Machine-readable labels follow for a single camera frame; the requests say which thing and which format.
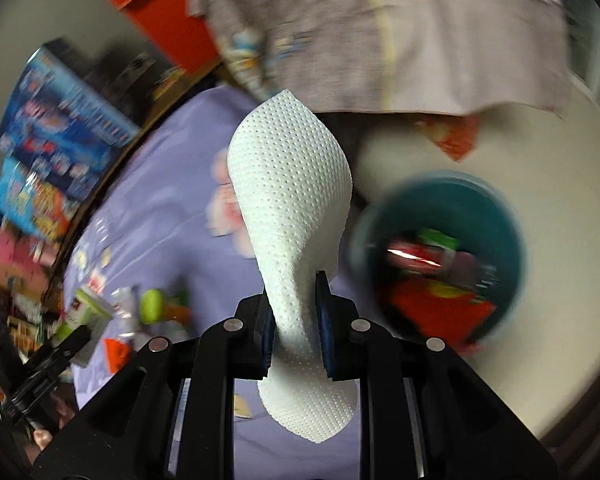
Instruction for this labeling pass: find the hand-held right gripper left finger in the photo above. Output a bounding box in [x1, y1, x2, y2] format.
[32, 295, 275, 480]

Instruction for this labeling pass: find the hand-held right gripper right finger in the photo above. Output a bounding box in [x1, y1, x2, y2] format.
[314, 270, 555, 480]

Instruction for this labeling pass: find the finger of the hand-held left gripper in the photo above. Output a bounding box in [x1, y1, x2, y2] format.
[27, 326, 93, 376]

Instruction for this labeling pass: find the green top white box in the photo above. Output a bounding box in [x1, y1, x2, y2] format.
[62, 287, 115, 367]

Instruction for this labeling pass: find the red plastic bag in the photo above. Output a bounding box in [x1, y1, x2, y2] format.
[385, 280, 498, 351]

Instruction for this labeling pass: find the white paper towel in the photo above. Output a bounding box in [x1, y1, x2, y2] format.
[226, 89, 361, 443]

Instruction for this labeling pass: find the teal round bin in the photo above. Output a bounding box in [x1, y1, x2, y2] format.
[347, 170, 528, 358]

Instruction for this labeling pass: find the orange snack wrapper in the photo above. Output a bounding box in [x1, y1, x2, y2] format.
[104, 337, 133, 375]

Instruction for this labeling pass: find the crushed clear plastic bottle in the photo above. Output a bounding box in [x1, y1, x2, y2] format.
[111, 286, 143, 341]

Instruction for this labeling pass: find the light blue cartoon box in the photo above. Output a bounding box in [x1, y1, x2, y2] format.
[0, 157, 81, 241]

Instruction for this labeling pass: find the purple floral cloth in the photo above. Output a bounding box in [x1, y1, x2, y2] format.
[60, 85, 381, 480]

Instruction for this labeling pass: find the red printed packet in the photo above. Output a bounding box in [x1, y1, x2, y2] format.
[415, 112, 480, 163]

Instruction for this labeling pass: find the dark blue toy box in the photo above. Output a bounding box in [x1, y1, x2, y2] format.
[0, 45, 141, 198]

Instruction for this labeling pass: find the red cardboard box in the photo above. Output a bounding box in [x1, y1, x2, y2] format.
[82, 0, 225, 76]

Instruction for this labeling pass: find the grey purple printed cloth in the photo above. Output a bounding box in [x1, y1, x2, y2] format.
[187, 0, 573, 118]

